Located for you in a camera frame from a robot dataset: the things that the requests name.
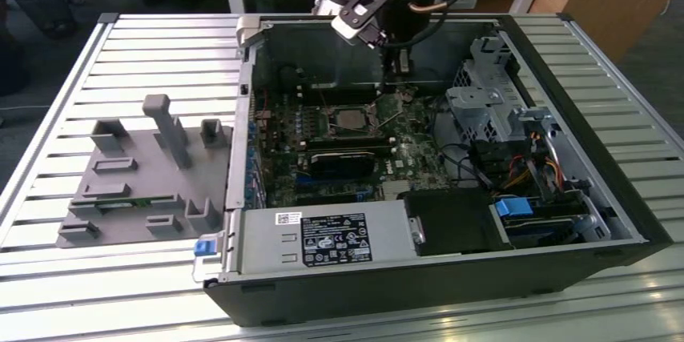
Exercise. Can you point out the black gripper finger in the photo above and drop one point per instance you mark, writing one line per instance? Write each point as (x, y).
(385, 73)
(406, 62)

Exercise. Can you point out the thin metal locking lever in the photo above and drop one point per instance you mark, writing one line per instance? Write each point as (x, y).
(350, 129)
(393, 119)

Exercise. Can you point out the silver CPU plate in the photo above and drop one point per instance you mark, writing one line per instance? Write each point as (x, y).
(350, 118)

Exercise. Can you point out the CPU socket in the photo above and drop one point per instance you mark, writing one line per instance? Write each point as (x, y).
(350, 119)

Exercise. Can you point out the black RAM slots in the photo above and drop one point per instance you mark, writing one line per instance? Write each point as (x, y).
(342, 95)

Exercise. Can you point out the black installed RAM sticks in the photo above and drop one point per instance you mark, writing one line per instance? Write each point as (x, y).
(347, 145)

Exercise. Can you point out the silver metal disk cage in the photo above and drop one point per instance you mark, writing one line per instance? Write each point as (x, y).
(481, 113)

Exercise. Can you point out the green motherboard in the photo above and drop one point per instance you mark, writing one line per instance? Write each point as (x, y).
(417, 158)

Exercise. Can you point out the black graphics card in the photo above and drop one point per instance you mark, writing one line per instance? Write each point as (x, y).
(342, 163)

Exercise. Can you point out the silver chipset heatsink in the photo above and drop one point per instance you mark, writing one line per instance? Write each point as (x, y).
(395, 189)

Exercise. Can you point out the black plastic shroud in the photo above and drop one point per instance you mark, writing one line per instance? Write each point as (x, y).
(454, 222)

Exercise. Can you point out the small white barcode sticker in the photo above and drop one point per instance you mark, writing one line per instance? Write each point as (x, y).
(289, 218)

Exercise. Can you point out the blue disk carrier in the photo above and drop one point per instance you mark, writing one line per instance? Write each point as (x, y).
(513, 208)

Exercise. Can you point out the black power supply label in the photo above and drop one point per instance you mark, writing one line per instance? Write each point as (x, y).
(335, 240)

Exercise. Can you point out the grey power supply unit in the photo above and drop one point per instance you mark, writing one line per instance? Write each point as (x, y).
(267, 242)

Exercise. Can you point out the grey plastic parts rack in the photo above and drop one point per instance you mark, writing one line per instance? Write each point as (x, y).
(145, 182)

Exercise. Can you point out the black open PC case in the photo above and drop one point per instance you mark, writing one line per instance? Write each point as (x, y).
(481, 278)

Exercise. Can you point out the blue case latch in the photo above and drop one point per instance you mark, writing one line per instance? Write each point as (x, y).
(206, 248)

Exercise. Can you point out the green RAM stick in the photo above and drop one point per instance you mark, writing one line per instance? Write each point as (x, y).
(141, 202)

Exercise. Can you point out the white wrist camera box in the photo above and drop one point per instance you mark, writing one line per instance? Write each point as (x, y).
(357, 17)

